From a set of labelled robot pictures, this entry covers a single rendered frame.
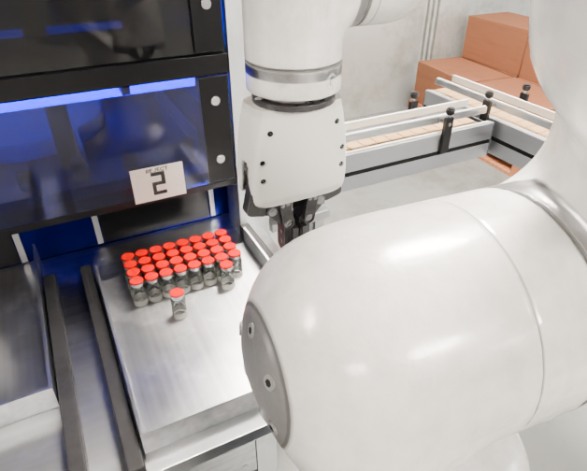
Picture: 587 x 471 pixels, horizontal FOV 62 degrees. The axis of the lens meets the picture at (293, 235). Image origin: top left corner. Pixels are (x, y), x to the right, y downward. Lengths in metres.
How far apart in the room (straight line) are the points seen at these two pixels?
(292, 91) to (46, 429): 0.49
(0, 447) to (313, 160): 0.49
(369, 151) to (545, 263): 0.94
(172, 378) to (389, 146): 0.74
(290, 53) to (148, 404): 0.46
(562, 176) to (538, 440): 1.62
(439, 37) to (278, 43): 3.75
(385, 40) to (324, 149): 3.55
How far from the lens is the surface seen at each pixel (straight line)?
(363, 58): 3.92
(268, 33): 0.41
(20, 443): 0.70
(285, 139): 0.44
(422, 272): 0.20
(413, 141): 1.22
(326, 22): 0.41
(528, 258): 0.22
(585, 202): 0.25
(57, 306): 0.82
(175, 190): 0.85
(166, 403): 0.67
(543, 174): 0.27
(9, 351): 0.81
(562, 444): 1.87
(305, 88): 0.41
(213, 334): 0.74
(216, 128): 0.83
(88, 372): 0.73
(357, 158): 1.14
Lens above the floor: 1.40
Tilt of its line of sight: 34 degrees down
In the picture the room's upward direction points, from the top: straight up
